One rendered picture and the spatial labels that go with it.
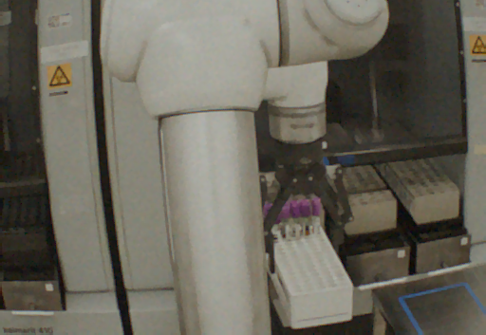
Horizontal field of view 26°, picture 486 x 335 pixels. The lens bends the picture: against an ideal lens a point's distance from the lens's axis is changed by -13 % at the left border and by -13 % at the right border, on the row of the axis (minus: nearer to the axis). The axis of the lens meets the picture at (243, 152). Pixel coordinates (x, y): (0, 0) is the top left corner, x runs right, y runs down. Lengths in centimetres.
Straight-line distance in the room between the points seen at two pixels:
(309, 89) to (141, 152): 47
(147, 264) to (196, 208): 104
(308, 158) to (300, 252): 18
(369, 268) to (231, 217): 104
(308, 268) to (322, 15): 75
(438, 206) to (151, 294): 61
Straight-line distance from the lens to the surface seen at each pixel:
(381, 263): 219
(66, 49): 207
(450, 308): 187
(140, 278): 222
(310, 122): 179
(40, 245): 217
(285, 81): 175
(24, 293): 214
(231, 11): 117
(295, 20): 118
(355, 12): 116
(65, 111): 210
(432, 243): 221
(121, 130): 211
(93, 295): 222
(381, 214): 223
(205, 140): 117
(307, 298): 173
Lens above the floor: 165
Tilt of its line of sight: 18 degrees down
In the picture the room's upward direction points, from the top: 3 degrees counter-clockwise
